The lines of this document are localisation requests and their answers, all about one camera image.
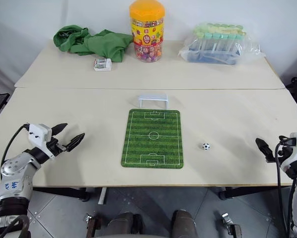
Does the white miniature goal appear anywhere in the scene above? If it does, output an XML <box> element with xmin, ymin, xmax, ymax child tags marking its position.
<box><xmin>137</xmin><ymin>92</ymin><xmax>170</xmax><ymax>110</ymax></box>

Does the white table leg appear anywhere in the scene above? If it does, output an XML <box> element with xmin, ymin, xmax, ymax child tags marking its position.
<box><xmin>97</xmin><ymin>187</ymin><xmax>108</xmax><ymax>205</ymax></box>

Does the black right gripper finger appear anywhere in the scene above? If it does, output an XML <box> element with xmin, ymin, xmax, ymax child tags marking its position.
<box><xmin>255</xmin><ymin>137</ymin><xmax>274</xmax><ymax>163</ymax></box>

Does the dark rounded shape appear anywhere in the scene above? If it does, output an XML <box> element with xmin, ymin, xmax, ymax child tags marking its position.
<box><xmin>171</xmin><ymin>209</ymin><xmax>198</xmax><ymax>238</ymax></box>

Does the green soccer field mat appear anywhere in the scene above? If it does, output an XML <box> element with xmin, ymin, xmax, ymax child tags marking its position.
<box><xmin>120</xmin><ymin>109</ymin><xmax>185</xmax><ymax>171</ymax></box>

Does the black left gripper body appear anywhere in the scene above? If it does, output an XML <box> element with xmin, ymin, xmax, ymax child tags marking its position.
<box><xmin>45</xmin><ymin>136</ymin><xmax>70</xmax><ymax>158</ymax></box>

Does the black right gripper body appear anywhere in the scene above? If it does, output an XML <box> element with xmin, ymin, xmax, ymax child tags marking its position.
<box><xmin>272</xmin><ymin>135</ymin><xmax>297</xmax><ymax>162</ymax></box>

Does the small white box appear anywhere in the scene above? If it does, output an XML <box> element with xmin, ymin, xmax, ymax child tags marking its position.
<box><xmin>92</xmin><ymin>58</ymin><xmax>113</xmax><ymax>72</ymax></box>

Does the teal capped test tube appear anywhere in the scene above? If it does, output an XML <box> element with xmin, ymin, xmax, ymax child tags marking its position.
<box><xmin>204</xmin><ymin>33</ymin><xmax>212</xmax><ymax>52</ymax></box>
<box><xmin>212</xmin><ymin>33</ymin><xmax>220</xmax><ymax>52</ymax></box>
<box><xmin>220</xmin><ymin>34</ymin><xmax>228</xmax><ymax>53</ymax></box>
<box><xmin>227</xmin><ymin>34</ymin><xmax>235</xmax><ymax>53</ymax></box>
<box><xmin>235</xmin><ymin>34</ymin><xmax>243</xmax><ymax>54</ymax></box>

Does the crumpled green cloth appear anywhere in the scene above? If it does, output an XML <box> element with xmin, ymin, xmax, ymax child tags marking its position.
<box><xmin>53</xmin><ymin>24</ymin><xmax>134</xmax><ymax>63</ymax></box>

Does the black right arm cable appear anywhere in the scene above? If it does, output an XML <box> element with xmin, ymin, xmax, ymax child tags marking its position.
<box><xmin>274</xmin><ymin>141</ymin><xmax>293</xmax><ymax>238</ymax></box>

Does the clear plastic bag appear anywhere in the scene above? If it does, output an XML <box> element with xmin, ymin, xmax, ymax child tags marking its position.
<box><xmin>177</xmin><ymin>21</ymin><xmax>267</xmax><ymax>66</ymax></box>

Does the candy jar with orange lid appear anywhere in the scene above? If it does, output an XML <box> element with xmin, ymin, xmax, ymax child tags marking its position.
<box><xmin>129</xmin><ymin>0</ymin><xmax>166</xmax><ymax>63</ymax></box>

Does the blue test tube rack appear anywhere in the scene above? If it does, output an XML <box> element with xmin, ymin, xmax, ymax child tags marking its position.
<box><xmin>185</xmin><ymin>42</ymin><xmax>240</xmax><ymax>66</ymax></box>

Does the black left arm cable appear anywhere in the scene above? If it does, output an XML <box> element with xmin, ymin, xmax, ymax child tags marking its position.
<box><xmin>0</xmin><ymin>123</ymin><xmax>30</xmax><ymax>172</ymax></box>

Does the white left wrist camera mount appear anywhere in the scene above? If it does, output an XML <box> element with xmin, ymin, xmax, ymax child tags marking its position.
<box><xmin>28</xmin><ymin>123</ymin><xmax>53</xmax><ymax>150</ymax></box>

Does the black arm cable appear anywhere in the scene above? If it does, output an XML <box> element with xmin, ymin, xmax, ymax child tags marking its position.
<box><xmin>274</xmin><ymin>141</ymin><xmax>293</xmax><ymax>238</ymax></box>
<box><xmin>0</xmin><ymin>123</ymin><xmax>30</xmax><ymax>172</ymax></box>

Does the black table frame bar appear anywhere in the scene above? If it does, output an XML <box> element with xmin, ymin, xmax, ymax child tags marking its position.
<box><xmin>32</xmin><ymin>186</ymin><xmax>91</xmax><ymax>202</ymax></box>
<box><xmin>217</xmin><ymin>186</ymin><xmax>292</xmax><ymax>200</ymax></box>

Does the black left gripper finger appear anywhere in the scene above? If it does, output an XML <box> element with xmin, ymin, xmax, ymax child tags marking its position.
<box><xmin>51</xmin><ymin>122</ymin><xmax>69</xmax><ymax>137</ymax></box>
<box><xmin>64</xmin><ymin>132</ymin><xmax>86</xmax><ymax>153</ymax></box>

